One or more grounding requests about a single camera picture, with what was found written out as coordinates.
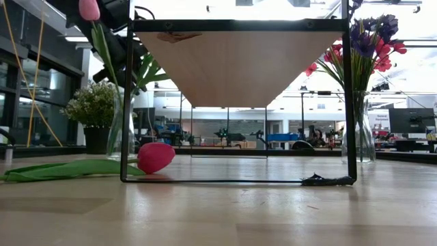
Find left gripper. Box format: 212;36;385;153
91;20;150;92

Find pink artificial tulip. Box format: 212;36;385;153
78;0;121;102

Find clear glass vase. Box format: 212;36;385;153
341;90;377;164
105;91;137;161

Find red artificial tulip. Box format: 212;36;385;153
0;142;177;184

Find red artificial flower bunch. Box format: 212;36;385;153
373;37;408;73
305;43;346;90

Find purple artificial flower bunch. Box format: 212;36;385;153
348;0;400;103

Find potted green plant white blossoms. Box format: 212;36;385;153
60;80;117;155

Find black background robot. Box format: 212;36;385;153
213;128;247;144
155;123;193;146

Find blue background bin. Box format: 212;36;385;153
266;133;301;143

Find black tape lump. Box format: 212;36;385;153
300;173;356;187

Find black ceiling spotlight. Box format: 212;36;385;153
371;81;391;92

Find dark computer monitor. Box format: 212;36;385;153
388;107;436;135

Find yellow hanging cable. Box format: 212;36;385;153
27;18;45;144
1;0;64;148

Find black aluminium table frame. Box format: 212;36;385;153
0;126;437;165

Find white wall sign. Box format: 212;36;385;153
370;111;390;131

